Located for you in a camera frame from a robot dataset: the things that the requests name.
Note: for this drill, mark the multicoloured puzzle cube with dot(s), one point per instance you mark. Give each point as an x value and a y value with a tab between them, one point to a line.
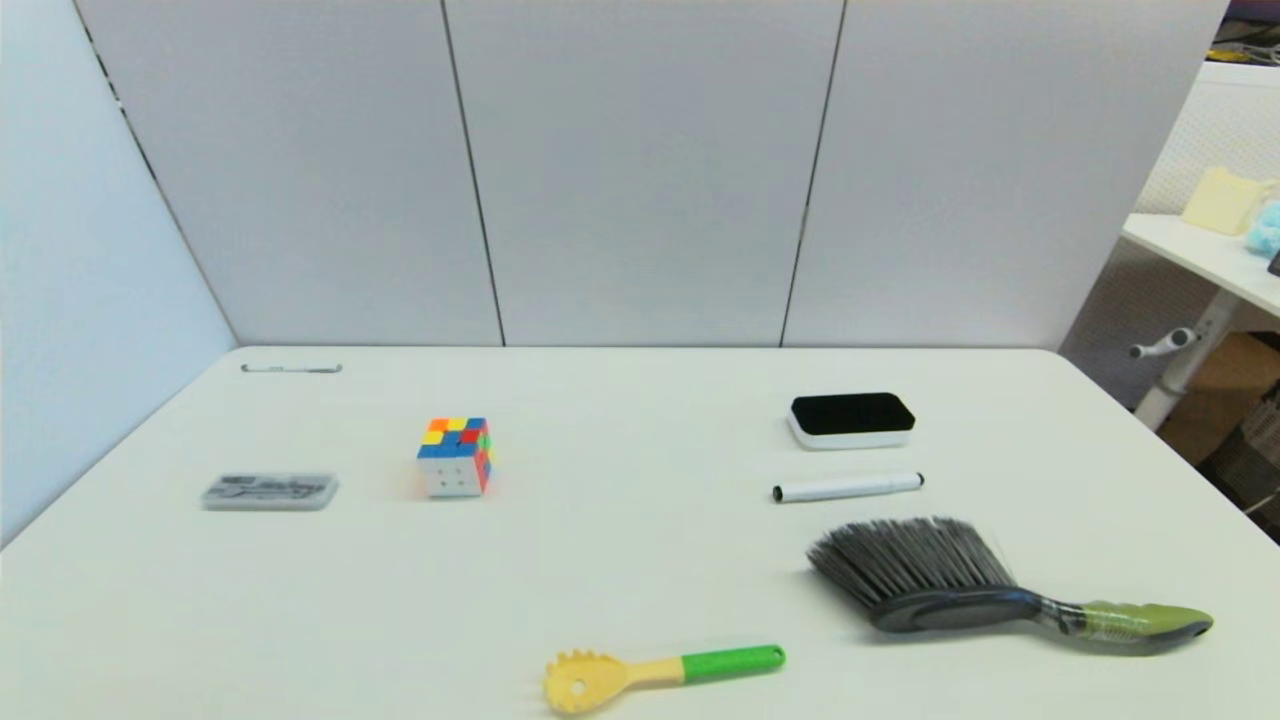
455	458

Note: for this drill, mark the grey flat eraser case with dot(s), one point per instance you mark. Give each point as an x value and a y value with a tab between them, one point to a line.
269	490

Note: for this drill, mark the dark mesh crate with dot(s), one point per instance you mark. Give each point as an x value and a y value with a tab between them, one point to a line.
1250	460

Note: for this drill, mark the white marker with grey clip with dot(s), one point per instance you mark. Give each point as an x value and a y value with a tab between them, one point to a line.
290	368

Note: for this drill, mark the light blue fluffy toy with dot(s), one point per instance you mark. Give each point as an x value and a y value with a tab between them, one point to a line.
1266	230

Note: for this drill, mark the white side table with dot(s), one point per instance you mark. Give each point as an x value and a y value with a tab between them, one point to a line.
1200	250

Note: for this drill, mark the white marker with black cap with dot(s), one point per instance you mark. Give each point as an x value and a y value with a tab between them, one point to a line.
850	487

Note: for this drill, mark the black and white board eraser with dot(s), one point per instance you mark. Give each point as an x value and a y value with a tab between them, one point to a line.
850	415

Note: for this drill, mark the brown cardboard box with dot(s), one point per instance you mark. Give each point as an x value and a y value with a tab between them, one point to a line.
1225	390

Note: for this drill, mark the cream cushion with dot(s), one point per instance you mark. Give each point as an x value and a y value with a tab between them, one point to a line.
1225	200

